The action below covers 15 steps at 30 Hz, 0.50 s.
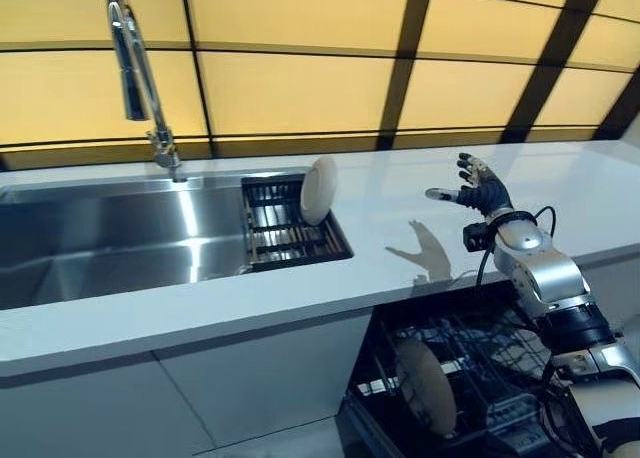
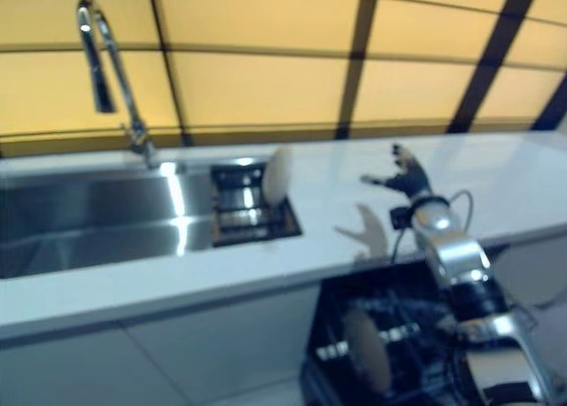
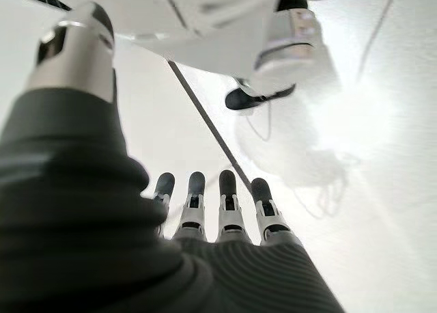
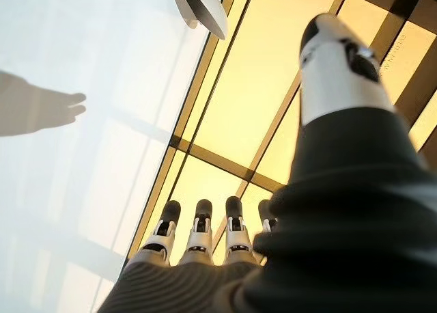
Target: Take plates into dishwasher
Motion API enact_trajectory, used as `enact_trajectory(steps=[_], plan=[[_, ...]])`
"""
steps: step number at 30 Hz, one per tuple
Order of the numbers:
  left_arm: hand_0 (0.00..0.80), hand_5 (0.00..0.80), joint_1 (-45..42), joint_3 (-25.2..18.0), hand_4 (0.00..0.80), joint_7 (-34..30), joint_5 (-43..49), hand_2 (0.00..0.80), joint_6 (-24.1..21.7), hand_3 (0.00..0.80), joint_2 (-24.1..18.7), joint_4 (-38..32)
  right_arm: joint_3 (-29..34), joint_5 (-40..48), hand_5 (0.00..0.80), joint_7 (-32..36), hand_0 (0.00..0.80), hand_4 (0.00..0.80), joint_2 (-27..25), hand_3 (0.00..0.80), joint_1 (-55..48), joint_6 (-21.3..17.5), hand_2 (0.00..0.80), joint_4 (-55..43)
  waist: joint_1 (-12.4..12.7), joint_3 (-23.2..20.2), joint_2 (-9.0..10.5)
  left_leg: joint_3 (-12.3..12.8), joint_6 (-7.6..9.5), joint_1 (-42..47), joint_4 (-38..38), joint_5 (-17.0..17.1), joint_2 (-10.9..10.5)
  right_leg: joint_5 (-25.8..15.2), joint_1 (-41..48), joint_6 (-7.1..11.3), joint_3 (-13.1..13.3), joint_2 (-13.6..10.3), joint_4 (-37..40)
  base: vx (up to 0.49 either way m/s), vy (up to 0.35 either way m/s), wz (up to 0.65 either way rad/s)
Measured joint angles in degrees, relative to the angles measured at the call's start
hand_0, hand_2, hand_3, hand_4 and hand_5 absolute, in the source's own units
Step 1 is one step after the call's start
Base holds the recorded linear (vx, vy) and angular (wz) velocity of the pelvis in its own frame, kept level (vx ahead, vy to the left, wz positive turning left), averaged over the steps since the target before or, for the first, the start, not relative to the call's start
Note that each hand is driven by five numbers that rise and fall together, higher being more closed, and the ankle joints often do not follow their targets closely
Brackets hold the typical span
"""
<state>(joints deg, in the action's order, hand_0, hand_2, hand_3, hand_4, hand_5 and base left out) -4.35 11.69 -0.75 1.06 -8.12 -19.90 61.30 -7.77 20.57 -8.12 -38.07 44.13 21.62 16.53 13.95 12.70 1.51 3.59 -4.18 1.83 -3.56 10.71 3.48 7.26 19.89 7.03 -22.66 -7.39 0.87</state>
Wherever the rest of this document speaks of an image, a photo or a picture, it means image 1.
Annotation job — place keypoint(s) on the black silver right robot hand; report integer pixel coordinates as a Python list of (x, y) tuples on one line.
[(490, 193)]

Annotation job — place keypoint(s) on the small beige ceramic plate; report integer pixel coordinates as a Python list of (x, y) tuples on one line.
[(319, 190)]

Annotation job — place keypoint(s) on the large beige ceramic plate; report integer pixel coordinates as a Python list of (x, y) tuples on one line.
[(430, 388)]

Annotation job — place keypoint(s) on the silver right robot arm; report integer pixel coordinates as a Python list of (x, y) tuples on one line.
[(550, 278)]

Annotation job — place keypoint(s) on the black dish drying rack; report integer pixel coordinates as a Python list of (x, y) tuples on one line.
[(280, 243)]

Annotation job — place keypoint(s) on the grey cutlery basket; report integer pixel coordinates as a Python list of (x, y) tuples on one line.
[(515, 410)]

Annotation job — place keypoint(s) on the stainless steel sink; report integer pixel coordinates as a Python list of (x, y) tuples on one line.
[(125, 238)]

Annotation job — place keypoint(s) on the chrome gooseneck kitchen faucet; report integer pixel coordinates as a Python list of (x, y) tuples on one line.
[(131, 78)]

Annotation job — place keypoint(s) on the wide white cabinet door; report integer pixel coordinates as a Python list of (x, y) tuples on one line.
[(90, 413)]

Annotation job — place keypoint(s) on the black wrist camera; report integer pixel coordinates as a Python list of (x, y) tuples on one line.
[(477, 236)]

